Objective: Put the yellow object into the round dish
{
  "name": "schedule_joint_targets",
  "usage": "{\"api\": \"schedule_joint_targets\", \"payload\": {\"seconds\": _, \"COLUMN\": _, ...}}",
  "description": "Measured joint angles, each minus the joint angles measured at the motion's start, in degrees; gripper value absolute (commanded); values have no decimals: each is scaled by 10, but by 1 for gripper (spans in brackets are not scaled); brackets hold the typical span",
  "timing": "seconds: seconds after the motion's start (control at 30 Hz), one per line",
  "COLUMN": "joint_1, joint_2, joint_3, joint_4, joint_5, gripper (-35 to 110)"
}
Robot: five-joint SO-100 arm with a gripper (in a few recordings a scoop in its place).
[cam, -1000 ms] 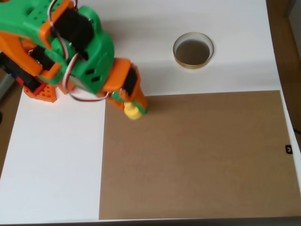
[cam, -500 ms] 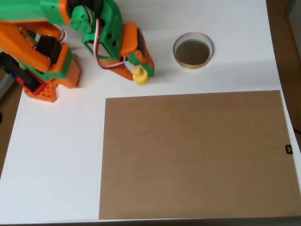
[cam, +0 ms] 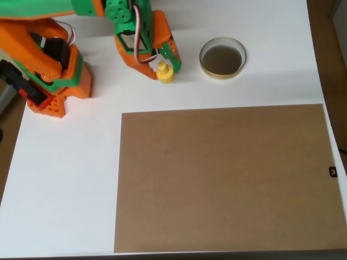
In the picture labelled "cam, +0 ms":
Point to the small yellow knob piece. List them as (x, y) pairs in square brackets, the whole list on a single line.
[(166, 75)]

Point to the black and red controller block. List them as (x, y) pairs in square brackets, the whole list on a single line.
[(27, 86)]

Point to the small black clip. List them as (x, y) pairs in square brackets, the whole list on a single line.
[(333, 172)]

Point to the brown fibreboard sheet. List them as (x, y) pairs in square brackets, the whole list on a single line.
[(222, 178)]

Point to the round wooden ring dish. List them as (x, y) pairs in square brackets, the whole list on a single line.
[(222, 59)]

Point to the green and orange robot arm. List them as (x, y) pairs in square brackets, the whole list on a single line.
[(32, 8)]

